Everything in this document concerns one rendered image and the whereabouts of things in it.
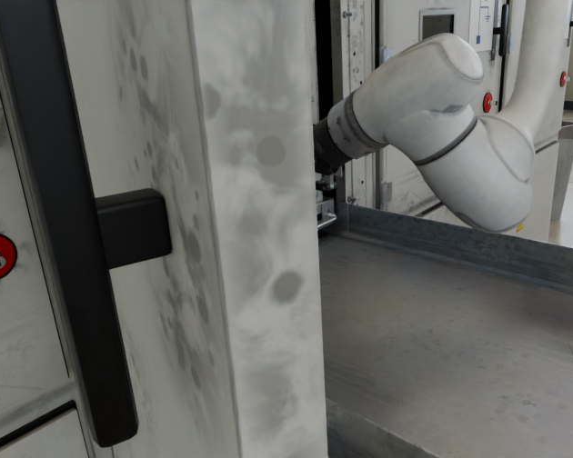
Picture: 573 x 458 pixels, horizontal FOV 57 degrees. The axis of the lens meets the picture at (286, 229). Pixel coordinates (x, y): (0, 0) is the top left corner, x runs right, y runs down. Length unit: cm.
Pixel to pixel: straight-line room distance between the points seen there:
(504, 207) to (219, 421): 62
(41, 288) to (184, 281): 59
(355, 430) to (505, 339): 33
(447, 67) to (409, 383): 39
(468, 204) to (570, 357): 25
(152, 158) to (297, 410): 9
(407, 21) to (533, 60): 50
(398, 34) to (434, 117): 59
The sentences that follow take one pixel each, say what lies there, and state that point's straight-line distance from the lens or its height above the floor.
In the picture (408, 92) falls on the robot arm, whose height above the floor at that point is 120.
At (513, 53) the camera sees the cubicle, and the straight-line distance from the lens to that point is 187.
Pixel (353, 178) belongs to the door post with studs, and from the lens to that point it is 119.
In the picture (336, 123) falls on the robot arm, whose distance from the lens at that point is 76.
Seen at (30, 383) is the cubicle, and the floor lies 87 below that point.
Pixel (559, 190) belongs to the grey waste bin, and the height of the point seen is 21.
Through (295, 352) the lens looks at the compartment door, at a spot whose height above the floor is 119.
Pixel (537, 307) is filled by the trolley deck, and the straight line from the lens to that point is 93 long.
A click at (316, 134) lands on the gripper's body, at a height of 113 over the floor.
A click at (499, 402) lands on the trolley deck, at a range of 71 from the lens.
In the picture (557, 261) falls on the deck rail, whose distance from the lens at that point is 101.
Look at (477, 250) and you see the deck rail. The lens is 105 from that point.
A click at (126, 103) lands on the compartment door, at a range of 19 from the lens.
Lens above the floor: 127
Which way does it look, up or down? 20 degrees down
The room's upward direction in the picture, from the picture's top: 4 degrees counter-clockwise
